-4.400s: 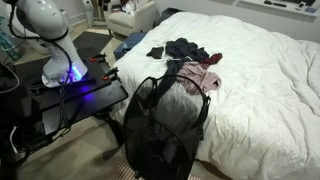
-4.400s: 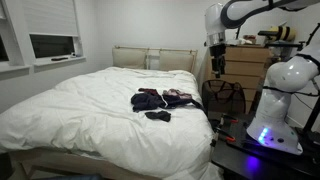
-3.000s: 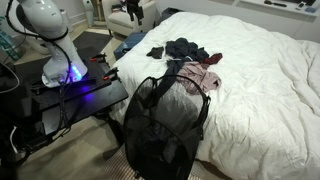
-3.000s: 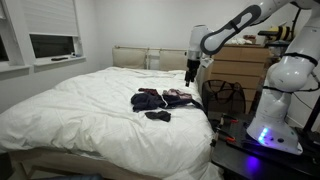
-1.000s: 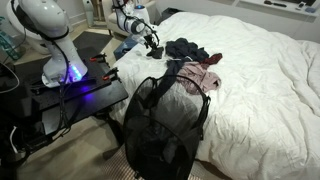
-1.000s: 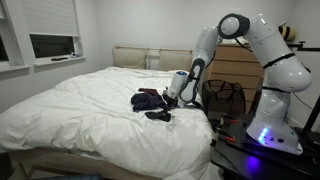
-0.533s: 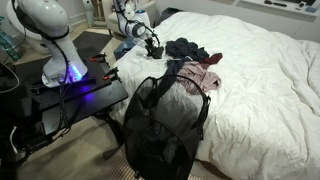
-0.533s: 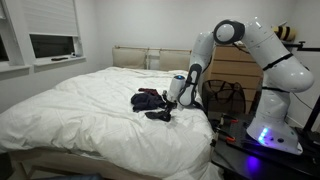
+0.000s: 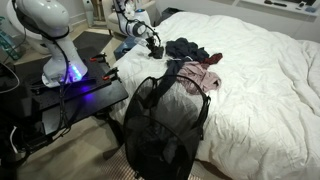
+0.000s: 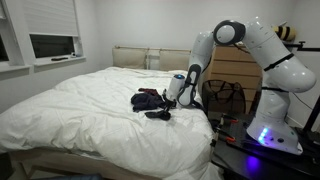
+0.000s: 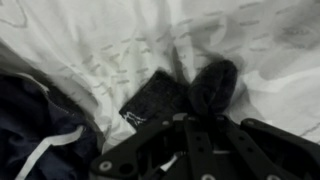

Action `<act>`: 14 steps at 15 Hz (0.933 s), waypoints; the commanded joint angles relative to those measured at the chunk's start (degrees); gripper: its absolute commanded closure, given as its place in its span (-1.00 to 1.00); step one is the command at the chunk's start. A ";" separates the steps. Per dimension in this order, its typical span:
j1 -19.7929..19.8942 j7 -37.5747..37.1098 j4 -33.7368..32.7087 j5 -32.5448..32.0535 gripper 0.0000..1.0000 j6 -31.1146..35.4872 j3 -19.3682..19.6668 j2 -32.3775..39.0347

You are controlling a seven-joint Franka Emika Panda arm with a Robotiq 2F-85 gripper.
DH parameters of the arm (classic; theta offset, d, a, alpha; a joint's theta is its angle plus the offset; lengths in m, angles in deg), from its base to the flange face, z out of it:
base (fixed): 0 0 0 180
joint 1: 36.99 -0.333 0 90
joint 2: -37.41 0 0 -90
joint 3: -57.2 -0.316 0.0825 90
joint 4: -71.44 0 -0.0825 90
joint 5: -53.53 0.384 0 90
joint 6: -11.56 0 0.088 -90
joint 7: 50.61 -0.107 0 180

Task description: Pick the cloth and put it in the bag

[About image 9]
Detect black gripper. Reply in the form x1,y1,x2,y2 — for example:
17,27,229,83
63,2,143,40
144,35,162,57

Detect small black cloth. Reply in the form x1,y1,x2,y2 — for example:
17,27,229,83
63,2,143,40
150,45,165,60

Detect navy blue crumpled cloth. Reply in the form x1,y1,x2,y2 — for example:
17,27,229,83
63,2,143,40
165,36,211,64

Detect pink cloth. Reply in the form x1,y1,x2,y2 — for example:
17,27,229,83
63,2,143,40
176,60,223,96

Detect maroon cloth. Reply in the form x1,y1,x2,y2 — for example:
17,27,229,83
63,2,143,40
202,52,224,66

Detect black mesh laundry bag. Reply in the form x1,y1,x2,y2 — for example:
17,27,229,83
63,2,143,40
122,74,212,180

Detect blue box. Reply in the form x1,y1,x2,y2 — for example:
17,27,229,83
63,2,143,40
112,35,138,62

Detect long dark navy garment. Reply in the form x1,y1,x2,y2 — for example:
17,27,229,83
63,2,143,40
141,57,188,108

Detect beige armchair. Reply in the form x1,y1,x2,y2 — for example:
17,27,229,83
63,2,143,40
101,0,158,37

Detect dark floor mat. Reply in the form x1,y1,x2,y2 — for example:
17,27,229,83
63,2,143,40
72,30,115,52

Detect white tower appliance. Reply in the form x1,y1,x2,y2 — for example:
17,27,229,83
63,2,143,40
82,0,95,28

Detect black robot table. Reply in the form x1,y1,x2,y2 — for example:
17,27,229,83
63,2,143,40
12,45,130,138

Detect white bed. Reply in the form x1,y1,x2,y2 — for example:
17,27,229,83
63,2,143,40
109,11,320,180

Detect black remote control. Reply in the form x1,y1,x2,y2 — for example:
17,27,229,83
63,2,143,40
263,0,288,8

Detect teal object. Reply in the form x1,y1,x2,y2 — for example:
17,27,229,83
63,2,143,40
0,16,22,62

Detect small bluish sill object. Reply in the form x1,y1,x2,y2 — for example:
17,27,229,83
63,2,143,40
304,5,318,14

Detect orange-handled black clamp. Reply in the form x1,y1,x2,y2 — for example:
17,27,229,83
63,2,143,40
101,66,122,83
89,52,109,64

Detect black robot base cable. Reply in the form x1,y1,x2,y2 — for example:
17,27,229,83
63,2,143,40
53,39,74,135

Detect white cable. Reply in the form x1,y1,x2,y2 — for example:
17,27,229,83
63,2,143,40
9,125,19,155

